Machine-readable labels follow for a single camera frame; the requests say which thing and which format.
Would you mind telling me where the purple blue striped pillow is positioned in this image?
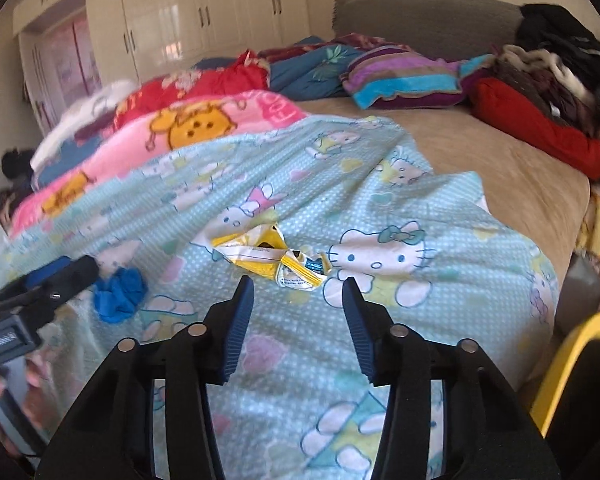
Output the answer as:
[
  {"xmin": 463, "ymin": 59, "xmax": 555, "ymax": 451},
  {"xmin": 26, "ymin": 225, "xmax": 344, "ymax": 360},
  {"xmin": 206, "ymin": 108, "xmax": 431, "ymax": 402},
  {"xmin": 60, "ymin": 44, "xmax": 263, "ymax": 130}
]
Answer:
[{"xmin": 340, "ymin": 46, "xmax": 496, "ymax": 110}]

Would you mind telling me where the dark patterned cloth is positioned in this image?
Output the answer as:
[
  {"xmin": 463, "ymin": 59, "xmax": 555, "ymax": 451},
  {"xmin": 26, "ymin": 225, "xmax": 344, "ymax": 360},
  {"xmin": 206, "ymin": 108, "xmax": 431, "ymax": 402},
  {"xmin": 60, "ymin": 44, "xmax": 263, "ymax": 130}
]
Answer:
[{"xmin": 0, "ymin": 187, "xmax": 33, "ymax": 233}]

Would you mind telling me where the yellow white snack wrapper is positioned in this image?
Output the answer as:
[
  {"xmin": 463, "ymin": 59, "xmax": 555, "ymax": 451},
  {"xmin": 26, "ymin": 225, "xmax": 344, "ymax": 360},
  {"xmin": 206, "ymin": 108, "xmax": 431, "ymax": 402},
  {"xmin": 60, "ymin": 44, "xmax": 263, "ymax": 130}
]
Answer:
[{"xmin": 211, "ymin": 224, "xmax": 333, "ymax": 292}]

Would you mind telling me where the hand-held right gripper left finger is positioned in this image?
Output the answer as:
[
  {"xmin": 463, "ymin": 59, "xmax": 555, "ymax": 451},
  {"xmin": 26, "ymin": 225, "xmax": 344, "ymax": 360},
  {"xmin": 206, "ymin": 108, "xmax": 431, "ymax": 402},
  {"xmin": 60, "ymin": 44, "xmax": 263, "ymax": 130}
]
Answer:
[{"xmin": 35, "ymin": 276, "xmax": 255, "ymax": 480}]

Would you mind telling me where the black fluffy cloth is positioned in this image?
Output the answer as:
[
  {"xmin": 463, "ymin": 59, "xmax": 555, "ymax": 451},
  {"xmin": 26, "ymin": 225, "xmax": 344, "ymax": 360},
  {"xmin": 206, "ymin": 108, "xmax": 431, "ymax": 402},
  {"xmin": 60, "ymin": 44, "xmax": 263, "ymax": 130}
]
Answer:
[{"xmin": 1, "ymin": 148, "xmax": 37, "ymax": 181}]

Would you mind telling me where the pink cartoon door curtain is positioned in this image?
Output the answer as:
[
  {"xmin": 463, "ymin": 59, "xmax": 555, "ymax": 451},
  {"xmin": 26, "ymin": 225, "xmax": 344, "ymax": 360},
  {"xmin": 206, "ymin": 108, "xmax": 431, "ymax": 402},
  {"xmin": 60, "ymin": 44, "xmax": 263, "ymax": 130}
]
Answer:
[{"xmin": 40, "ymin": 15, "xmax": 103, "ymax": 131}]

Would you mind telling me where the pink cartoon blanket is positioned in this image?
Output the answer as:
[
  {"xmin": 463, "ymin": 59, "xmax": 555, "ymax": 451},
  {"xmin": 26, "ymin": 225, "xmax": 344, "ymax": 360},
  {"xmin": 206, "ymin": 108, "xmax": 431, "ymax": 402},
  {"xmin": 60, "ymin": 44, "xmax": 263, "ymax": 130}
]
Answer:
[{"xmin": 10, "ymin": 90, "xmax": 308, "ymax": 238}]

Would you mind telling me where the blue glove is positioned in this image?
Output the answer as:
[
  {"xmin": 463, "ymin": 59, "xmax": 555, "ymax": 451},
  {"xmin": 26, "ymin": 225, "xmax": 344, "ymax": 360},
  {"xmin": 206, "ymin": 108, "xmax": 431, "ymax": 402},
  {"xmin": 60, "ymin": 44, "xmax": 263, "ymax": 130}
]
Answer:
[{"xmin": 93, "ymin": 267, "xmax": 149, "ymax": 324}]

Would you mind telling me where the maroon blanket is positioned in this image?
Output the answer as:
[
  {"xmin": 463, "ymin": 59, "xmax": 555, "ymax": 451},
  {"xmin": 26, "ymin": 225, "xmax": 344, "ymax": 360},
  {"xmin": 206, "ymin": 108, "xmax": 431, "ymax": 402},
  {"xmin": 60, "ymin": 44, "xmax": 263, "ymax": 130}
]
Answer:
[{"xmin": 257, "ymin": 32, "xmax": 411, "ymax": 63}]

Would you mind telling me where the beige bed sheet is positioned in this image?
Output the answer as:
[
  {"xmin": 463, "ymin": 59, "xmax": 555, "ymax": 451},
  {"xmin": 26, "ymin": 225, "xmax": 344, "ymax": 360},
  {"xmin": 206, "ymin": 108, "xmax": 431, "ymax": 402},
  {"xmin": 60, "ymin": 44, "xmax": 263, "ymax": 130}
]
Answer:
[{"xmin": 295, "ymin": 97, "xmax": 591, "ymax": 321}]

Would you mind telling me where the grey quilted headboard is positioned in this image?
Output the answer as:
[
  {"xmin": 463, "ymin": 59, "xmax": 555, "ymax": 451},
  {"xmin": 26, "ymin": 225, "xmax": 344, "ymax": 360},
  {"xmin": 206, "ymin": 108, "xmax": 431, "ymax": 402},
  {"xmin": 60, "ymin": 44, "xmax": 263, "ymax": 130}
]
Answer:
[{"xmin": 332, "ymin": 0, "xmax": 526, "ymax": 61}]

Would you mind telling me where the white cloth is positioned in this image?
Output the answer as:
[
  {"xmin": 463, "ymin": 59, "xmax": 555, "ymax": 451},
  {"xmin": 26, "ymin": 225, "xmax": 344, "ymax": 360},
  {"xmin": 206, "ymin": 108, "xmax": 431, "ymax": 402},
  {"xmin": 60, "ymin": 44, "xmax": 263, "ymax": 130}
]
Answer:
[{"xmin": 30, "ymin": 80, "xmax": 141, "ymax": 171}]

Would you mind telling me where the red cushion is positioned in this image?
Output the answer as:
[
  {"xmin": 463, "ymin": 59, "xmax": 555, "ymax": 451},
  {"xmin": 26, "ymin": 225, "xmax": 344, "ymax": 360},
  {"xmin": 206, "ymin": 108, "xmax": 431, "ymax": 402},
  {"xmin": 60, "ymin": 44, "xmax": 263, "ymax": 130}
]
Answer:
[{"xmin": 467, "ymin": 77, "xmax": 600, "ymax": 181}]

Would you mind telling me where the pile of dark clothes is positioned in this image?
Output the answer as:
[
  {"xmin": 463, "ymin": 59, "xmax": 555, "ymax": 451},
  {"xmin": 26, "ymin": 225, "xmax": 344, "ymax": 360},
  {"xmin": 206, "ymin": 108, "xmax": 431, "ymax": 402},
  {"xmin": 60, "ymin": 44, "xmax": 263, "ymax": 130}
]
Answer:
[{"xmin": 495, "ymin": 4, "xmax": 600, "ymax": 131}]

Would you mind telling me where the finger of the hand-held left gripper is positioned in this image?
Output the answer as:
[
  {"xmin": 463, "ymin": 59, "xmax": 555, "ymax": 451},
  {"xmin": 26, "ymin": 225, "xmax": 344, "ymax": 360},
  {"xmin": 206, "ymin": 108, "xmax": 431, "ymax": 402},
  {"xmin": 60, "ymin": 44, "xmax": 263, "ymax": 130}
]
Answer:
[
  {"xmin": 34, "ymin": 255, "xmax": 102, "ymax": 307},
  {"xmin": 0, "ymin": 257, "xmax": 72, "ymax": 308}
]

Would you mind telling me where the yellow rimmed black bin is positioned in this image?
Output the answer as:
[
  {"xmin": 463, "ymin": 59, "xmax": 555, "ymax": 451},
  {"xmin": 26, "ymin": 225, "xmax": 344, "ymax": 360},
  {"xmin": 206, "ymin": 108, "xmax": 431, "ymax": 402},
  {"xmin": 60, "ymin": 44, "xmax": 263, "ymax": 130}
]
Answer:
[{"xmin": 530, "ymin": 311, "xmax": 600, "ymax": 461}]

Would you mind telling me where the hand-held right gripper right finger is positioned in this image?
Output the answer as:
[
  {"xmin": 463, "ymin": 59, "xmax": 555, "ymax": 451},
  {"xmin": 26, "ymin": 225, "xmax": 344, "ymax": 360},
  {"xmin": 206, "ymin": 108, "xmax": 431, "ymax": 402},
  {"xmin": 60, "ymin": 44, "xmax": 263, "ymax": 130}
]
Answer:
[{"xmin": 341, "ymin": 276, "xmax": 563, "ymax": 480}]

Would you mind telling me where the cream wardrobe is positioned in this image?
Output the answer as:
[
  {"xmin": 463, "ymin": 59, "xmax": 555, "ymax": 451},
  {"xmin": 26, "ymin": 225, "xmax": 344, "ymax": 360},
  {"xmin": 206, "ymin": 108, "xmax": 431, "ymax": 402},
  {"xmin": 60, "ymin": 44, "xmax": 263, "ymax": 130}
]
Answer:
[{"xmin": 12, "ymin": 0, "xmax": 311, "ymax": 91}]

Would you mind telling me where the red floral blanket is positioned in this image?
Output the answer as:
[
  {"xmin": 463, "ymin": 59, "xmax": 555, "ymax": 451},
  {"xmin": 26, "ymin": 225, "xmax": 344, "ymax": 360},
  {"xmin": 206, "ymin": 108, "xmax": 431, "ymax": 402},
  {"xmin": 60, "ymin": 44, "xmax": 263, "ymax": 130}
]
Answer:
[{"xmin": 112, "ymin": 50, "xmax": 271, "ymax": 131}]

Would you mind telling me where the light blue cat print blanket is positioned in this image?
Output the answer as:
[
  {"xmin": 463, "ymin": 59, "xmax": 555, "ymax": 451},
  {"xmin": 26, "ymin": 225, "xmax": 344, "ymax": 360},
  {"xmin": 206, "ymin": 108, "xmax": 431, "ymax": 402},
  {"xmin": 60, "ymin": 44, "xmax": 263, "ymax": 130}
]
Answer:
[{"xmin": 0, "ymin": 115, "xmax": 561, "ymax": 480}]

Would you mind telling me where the blue leaf print quilt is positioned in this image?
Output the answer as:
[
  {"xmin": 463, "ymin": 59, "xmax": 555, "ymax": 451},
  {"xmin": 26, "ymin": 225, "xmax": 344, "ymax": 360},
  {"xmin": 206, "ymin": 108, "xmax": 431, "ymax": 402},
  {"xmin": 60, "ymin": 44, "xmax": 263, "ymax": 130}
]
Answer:
[{"xmin": 195, "ymin": 36, "xmax": 366, "ymax": 98}]

